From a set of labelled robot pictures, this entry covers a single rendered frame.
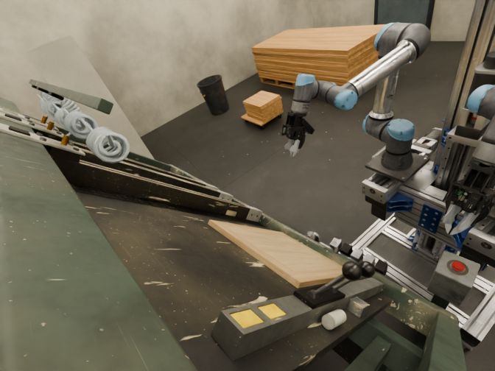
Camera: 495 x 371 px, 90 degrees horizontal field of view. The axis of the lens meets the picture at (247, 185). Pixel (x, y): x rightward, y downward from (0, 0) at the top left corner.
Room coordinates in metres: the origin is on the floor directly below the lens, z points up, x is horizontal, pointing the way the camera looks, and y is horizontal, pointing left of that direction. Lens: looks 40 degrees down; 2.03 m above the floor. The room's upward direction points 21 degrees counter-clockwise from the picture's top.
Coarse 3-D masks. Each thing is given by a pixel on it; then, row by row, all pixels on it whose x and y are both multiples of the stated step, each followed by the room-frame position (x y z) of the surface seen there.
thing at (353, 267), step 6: (348, 264) 0.24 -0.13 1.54; (354, 264) 0.23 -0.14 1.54; (342, 270) 0.24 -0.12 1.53; (348, 270) 0.23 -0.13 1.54; (354, 270) 0.22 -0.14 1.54; (360, 270) 0.22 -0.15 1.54; (342, 276) 0.23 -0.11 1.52; (348, 276) 0.22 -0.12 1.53; (354, 276) 0.22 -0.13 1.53; (360, 276) 0.22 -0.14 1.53; (330, 282) 0.24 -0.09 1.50; (336, 282) 0.23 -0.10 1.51; (324, 288) 0.23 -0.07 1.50; (312, 294) 0.23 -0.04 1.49; (318, 294) 0.24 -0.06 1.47
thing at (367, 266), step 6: (360, 264) 0.28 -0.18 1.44; (366, 264) 0.27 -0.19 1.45; (372, 264) 0.27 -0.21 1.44; (366, 270) 0.26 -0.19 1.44; (372, 270) 0.26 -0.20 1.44; (366, 276) 0.25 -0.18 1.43; (342, 282) 0.27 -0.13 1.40; (348, 282) 0.27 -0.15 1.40; (330, 288) 0.28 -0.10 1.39; (336, 288) 0.27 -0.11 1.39
